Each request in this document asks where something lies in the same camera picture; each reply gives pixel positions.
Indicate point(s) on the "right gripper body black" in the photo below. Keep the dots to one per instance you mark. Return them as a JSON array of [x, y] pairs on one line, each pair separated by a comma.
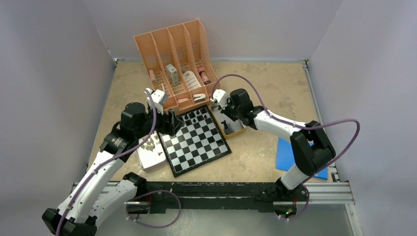
[[230, 111]]

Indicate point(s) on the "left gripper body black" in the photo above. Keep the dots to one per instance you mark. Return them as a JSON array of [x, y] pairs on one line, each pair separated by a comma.
[[161, 125]]

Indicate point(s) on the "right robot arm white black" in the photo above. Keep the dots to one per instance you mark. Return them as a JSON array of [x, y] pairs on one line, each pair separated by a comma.
[[311, 146]]

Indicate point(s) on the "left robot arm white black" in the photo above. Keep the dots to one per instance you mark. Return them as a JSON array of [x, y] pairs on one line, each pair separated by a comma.
[[85, 208]]

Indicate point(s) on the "pile of white chess pieces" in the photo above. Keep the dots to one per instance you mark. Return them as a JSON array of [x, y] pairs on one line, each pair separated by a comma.
[[152, 145]]

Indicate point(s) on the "black white chess board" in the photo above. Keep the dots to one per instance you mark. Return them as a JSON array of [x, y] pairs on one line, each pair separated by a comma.
[[195, 144]]

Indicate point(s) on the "silver metal tin tray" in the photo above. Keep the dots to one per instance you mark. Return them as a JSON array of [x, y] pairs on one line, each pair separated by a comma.
[[150, 161]]

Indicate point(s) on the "white stapler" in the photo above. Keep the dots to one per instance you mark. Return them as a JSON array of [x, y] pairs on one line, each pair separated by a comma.
[[197, 98]]

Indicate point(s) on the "pink bottle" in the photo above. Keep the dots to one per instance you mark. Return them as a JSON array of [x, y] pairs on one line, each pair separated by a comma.
[[203, 75]]

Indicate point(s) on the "white paper pack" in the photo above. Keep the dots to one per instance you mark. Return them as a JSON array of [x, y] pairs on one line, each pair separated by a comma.
[[191, 80]]

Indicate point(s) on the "white green carton box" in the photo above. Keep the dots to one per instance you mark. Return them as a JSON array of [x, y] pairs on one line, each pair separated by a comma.
[[172, 73]]

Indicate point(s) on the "peach plastic desk organizer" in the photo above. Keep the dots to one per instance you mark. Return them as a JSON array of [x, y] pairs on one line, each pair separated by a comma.
[[185, 47]]

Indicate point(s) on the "blue foam pad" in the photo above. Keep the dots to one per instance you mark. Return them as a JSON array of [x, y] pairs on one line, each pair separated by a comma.
[[284, 156]]

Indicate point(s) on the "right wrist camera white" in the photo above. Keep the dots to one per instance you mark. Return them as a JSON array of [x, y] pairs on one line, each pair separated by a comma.
[[220, 97]]

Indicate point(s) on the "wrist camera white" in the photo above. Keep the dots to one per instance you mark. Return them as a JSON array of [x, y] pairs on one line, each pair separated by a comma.
[[159, 98], [220, 97]]

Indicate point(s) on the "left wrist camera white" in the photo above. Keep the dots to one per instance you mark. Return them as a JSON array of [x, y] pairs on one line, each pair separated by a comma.
[[159, 98]]

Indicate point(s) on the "black metal base rail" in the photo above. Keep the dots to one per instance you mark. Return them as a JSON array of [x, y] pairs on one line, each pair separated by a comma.
[[264, 197]]

